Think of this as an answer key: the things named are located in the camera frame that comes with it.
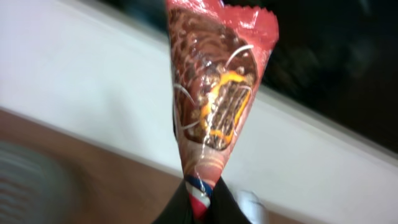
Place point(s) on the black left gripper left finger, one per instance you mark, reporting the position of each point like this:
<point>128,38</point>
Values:
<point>178,210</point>

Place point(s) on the grey plastic basket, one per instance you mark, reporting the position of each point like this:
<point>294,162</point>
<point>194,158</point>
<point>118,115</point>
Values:
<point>35,189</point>

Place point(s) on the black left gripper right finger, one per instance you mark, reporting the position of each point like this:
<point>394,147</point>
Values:
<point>223,207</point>

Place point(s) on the red chocolate bar wrapper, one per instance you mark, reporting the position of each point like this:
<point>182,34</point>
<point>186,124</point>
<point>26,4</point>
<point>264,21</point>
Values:
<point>218,56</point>

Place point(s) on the white barcode scanner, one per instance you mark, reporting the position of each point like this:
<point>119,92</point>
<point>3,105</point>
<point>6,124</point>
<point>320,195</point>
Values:
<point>251,207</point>

